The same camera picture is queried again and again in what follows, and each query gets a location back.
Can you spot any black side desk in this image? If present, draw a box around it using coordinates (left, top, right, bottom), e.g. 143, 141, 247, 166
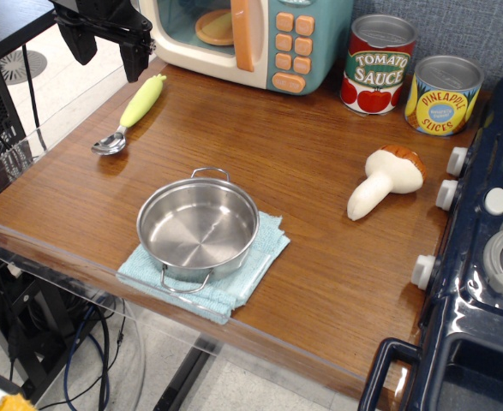
0, 0, 57, 74

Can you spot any white stove knob top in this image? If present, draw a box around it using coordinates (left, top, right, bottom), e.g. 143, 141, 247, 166
446, 146, 468, 177

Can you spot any white stove knob middle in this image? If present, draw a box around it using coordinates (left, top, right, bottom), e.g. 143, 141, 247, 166
435, 180, 458, 211

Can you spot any orange toy plate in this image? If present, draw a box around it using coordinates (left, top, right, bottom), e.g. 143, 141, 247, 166
195, 9, 234, 46

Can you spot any blue cable under table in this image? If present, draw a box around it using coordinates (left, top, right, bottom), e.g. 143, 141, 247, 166
63, 303, 111, 411

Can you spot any light blue cloth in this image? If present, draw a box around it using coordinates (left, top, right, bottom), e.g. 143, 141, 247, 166
117, 211, 290, 325

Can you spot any white stove knob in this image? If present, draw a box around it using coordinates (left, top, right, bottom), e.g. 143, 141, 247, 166
435, 180, 458, 211
411, 254, 436, 290
446, 146, 468, 177

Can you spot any plush white brown mushroom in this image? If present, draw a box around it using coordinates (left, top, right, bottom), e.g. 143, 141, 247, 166
346, 145, 427, 221

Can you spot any tomato sauce can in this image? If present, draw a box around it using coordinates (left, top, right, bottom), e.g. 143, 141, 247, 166
340, 14, 418, 115

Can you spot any dark blue toy stove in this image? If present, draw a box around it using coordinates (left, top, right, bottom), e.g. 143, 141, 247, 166
359, 78, 503, 410

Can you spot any spoon with green handle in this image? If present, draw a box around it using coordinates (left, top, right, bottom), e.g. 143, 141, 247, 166
91, 74, 167, 156

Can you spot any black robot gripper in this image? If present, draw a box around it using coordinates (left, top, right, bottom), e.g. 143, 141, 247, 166
51, 0, 152, 83

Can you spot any toy microwave teal cream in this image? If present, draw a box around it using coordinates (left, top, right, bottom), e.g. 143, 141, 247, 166
139, 1, 354, 95

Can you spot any stainless steel pot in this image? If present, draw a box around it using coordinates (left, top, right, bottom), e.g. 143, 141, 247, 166
136, 167, 260, 294

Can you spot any pineapple slices can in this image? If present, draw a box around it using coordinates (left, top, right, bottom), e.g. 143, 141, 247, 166
404, 55, 484, 137

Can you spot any white stove knob bottom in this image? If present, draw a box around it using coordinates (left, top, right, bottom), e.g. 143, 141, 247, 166
411, 254, 436, 290

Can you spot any black cable under table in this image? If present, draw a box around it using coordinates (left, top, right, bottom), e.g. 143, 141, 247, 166
36, 299, 128, 411

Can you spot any clear acrylic table guard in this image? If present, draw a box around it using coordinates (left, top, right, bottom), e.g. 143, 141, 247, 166
0, 60, 368, 397

